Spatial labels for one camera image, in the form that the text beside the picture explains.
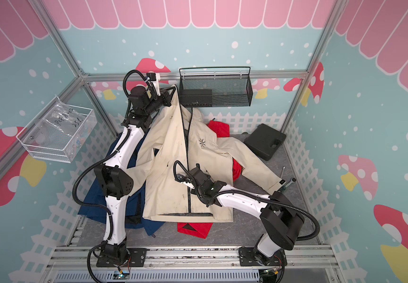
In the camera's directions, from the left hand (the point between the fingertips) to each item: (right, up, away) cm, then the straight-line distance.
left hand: (175, 89), depth 82 cm
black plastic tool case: (+51, -23, +29) cm, 63 cm away
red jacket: (+23, -15, +31) cm, 42 cm away
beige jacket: (+3, -21, +2) cm, 21 cm away
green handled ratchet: (+62, -45, +15) cm, 78 cm away
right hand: (+10, -42, +5) cm, 43 cm away
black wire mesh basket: (+19, +6, +13) cm, 24 cm away
